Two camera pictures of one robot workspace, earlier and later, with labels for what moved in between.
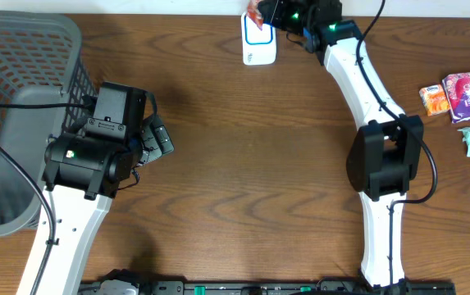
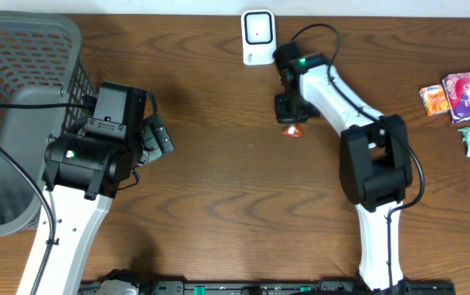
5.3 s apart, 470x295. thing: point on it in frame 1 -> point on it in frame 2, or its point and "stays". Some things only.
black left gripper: [157, 137] stays
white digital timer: [258, 46] stays
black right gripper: [282, 5] -> [283, 117]
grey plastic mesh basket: [21, 57] stays
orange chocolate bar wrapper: [253, 14] -> [294, 130]
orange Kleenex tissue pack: [435, 99] stays
